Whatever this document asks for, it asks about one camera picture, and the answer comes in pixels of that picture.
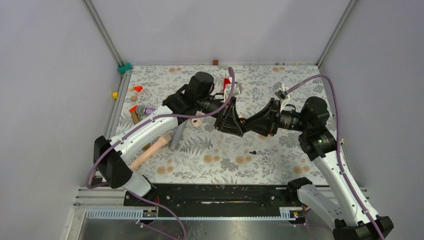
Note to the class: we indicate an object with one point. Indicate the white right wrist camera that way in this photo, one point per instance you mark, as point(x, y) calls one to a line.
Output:
point(280, 90)

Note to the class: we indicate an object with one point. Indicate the aluminium corner rail left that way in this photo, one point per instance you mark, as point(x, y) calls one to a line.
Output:
point(107, 64)

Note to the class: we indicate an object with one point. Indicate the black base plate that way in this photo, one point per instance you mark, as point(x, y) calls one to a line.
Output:
point(178, 196)

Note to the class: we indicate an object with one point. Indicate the pink microphone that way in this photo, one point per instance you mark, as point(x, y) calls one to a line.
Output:
point(161, 141)

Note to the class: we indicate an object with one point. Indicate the red box with label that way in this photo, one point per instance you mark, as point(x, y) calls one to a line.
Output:
point(227, 81)

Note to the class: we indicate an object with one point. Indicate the silver microphone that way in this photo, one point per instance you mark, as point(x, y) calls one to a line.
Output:
point(177, 136)

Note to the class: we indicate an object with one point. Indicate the aluminium corner rail right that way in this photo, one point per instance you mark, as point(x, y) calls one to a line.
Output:
point(335, 33)

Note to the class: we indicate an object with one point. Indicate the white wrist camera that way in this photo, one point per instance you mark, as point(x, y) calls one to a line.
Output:
point(237, 90)
point(280, 90)

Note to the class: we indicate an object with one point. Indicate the white slotted cable duct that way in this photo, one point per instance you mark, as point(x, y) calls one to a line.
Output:
point(211, 212)

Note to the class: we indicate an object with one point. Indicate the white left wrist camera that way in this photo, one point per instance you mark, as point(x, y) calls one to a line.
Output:
point(237, 90)

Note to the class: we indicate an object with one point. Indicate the aluminium corner rail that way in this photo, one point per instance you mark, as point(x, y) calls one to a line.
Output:
point(335, 33)
point(107, 64)

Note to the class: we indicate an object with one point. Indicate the small coloured beads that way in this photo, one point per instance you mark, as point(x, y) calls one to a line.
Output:
point(286, 64)

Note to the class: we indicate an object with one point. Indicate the purple glitter microphone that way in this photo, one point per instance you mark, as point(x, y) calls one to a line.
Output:
point(144, 111)

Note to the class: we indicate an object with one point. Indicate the floral table mat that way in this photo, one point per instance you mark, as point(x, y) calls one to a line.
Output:
point(207, 156)

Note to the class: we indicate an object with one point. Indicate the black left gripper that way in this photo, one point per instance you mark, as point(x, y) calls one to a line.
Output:
point(228, 120)

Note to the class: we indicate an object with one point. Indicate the beige earbud charging case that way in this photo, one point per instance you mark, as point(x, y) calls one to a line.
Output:
point(197, 122)

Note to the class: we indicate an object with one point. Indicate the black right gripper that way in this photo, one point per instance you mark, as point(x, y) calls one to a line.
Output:
point(265, 121)

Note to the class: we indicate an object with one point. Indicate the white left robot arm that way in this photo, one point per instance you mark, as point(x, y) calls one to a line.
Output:
point(109, 166)

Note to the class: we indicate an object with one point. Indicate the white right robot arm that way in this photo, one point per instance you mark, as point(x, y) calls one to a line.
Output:
point(352, 217)

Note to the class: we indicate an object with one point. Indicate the red wedge block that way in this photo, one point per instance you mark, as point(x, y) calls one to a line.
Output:
point(138, 88)

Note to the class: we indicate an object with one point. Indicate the teal block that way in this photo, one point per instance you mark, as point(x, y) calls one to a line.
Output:
point(124, 68)

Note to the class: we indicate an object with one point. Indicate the red block near microphones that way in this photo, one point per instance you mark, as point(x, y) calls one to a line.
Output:
point(133, 109)

